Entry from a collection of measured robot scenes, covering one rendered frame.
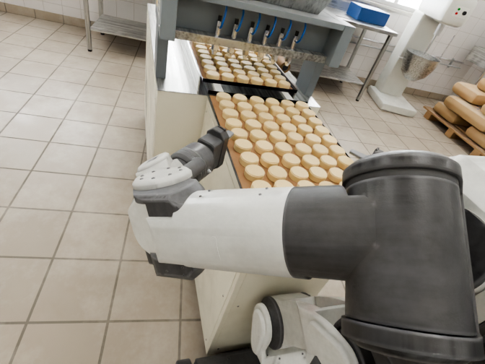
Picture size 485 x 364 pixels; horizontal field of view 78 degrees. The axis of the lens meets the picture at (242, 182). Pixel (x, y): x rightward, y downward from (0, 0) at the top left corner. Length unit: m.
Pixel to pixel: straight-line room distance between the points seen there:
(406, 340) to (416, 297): 0.03
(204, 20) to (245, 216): 1.01
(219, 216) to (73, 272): 1.38
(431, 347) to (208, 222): 0.20
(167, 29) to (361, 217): 0.98
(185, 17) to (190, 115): 0.35
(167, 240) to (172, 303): 1.20
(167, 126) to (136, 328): 0.86
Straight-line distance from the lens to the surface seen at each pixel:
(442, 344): 0.25
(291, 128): 0.98
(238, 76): 1.26
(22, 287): 1.65
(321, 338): 0.68
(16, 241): 1.81
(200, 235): 0.31
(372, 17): 4.25
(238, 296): 0.95
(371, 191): 0.26
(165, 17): 1.12
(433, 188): 0.27
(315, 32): 1.38
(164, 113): 1.25
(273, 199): 0.28
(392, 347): 0.25
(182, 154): 0.68
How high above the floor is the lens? 1.36
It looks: 39 degrees down
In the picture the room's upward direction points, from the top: 17 degrees clockwise
